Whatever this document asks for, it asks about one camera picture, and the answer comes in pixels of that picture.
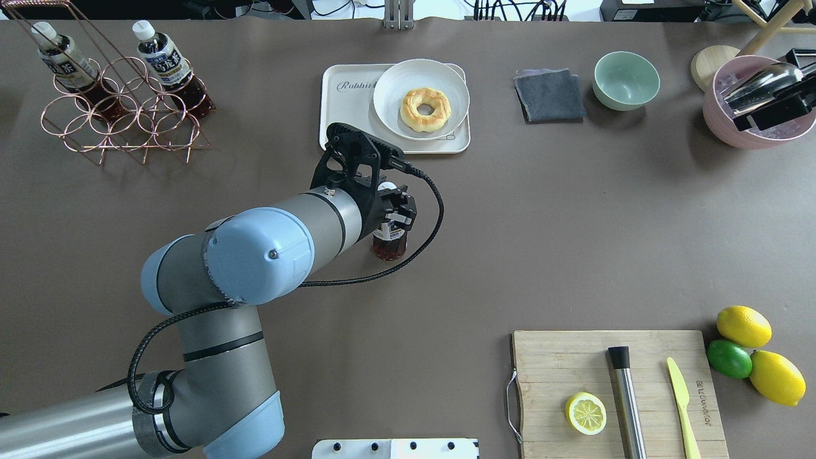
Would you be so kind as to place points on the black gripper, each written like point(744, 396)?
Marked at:
point(371, 211)

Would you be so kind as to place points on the tea bottle white cap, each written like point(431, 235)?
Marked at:
point(389, 241)

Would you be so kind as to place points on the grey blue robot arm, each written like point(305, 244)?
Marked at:
point(202, 378)

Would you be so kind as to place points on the cream rectangular tray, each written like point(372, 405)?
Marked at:
point(348, 97)

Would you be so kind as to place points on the tea bottle in rack right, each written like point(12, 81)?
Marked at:
point(173, 72)

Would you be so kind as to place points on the tea bottle in rack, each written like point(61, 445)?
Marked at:
point(76, 74)
point(173, 72)

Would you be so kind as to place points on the tea bottle in rack left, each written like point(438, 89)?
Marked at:
point(76, 74)

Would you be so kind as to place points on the glazed donut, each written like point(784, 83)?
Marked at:
point(425, 109)

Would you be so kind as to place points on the white round plate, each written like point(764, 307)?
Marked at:
point(407, 75)

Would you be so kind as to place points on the grey folded cloth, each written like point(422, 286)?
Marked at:
point(549, 95)

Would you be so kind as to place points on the bamboo cutting board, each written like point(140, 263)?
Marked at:
point(554, 365)

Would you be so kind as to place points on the steel muddler black tip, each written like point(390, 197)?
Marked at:
point(630, 423)

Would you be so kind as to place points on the mint green bowl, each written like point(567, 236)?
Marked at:
point(625, 81)

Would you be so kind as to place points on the half lemon slice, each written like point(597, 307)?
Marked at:
point(586, 413)

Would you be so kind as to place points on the pink bowl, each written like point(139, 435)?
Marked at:
point(718, 115)

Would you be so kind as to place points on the round wooden coaster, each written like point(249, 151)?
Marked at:
point(707, 61)

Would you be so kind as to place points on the green lime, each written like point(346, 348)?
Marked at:
point(729, 358)

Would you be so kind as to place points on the yellow lemon upper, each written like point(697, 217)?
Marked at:
point(744, 325)

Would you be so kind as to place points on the yellow lemon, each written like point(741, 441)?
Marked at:
point(744, 325)
point(777, 378)

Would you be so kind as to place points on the yellow plastic knife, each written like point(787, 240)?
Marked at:
point(682, 399)

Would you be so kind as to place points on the steel ice scoop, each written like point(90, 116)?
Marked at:
point(759, 88)

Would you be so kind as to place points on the yellow lemon lower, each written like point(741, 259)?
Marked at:
point(777, 378)

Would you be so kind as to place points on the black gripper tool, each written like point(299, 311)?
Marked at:
point(793, 57)

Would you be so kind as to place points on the wooden stand legs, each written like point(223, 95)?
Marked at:
point(778, 24)

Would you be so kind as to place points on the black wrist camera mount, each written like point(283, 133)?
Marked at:
point(353, 157)

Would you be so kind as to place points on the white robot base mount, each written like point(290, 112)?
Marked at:
point(397, 448)

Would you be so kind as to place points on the rose gold wire bottle rack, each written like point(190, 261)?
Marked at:
point(152, 122)

